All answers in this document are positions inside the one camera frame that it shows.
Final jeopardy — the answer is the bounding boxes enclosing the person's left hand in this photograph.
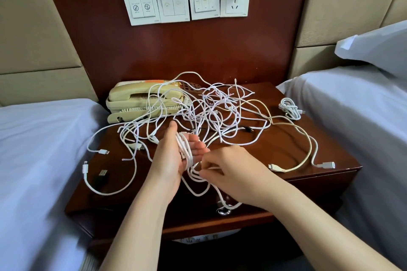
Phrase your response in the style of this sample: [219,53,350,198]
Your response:
[145,120,211,202]

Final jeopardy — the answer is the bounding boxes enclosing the bed white sheet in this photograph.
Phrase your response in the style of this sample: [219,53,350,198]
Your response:
[276,64,407,268]
[0,98,109,271]

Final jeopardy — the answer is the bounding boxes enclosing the white crumpled bag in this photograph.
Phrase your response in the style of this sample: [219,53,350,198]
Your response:
[172,230,243,244]

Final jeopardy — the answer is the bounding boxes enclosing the right bed white sheet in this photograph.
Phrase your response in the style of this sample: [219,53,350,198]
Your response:
[276,64,407,268]

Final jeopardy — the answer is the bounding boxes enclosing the tangle of white cables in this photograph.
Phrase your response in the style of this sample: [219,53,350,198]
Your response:
[117,71,336,170]

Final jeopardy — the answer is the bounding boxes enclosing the beige corded telephone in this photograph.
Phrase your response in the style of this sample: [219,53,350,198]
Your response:
[106,80,192,124]

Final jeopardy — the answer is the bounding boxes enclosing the metal ring drawer handle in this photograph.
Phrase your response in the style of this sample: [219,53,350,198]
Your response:
[216,200,233,216]

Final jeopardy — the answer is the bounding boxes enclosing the white double rocker wall switch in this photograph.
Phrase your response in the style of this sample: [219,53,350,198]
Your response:
[155,0,191,24]

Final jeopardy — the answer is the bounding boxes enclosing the person's right forearm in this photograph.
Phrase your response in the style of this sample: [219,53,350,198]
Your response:
[264,180,398,271]

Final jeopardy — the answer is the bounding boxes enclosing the beige padded headboard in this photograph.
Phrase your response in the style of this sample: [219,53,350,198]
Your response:
[287,0,407,79]
[0,0,99,106]

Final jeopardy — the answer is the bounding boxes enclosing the white two-button wall switch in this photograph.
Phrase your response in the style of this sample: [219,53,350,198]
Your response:
[121,0,160,26]

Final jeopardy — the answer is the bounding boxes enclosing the white pillow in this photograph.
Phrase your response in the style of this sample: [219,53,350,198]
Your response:
[335,20,407,78]

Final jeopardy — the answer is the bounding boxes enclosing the person's left forearm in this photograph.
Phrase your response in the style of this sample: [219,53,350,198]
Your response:
[100,184,182,271]

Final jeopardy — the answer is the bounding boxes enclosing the left bed white sheet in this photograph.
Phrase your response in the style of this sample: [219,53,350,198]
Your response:
[0,98,109,271]

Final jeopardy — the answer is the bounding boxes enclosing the white triple rocker wall switch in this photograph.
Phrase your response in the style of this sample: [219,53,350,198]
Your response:
[188,0,221,21]

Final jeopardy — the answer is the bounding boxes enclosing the dark wooden wall panel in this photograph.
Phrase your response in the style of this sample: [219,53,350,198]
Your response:
[36,0,314,100]

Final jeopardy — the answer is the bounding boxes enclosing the cream cable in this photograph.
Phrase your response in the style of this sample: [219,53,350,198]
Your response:
[267,122,319,173]

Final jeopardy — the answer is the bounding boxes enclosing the person's right hand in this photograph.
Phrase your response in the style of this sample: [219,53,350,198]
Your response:
[192,146,284,210]

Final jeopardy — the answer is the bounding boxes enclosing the wooden nightstand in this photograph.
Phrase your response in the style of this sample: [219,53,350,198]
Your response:
[64,82,362,271]

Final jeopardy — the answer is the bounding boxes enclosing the dark wooden drawer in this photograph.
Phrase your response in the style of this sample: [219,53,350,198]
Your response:
[89,194,338,240]

